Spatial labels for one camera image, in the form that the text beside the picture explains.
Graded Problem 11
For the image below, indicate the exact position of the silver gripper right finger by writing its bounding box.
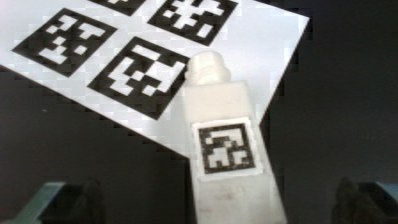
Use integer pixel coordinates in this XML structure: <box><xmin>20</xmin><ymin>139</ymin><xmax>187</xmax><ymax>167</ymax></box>
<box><xmin>331</xmin><ymin>178</ymin><xmax>398</xmax><ymax>224</ymax></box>

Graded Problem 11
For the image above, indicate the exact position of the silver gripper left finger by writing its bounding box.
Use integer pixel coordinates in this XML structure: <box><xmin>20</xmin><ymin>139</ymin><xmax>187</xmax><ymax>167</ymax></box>
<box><xmin>20</xmin><ymin>181</ymin><xmax>107</xmax><ymax>224</ymax></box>

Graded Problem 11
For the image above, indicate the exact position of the white leg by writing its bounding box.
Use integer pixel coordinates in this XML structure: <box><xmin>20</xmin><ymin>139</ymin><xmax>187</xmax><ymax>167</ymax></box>
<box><xmin>183</xmin><ymin>51</ymin><xmax>288</xmax><ymax>224</ymax></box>

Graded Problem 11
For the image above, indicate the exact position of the white tag sheet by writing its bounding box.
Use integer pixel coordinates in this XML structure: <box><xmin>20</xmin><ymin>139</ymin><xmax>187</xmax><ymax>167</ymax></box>
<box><xmin>0</xmin><ymin>0</ymin><xmax>310</xmax><ymax>152</ymax></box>

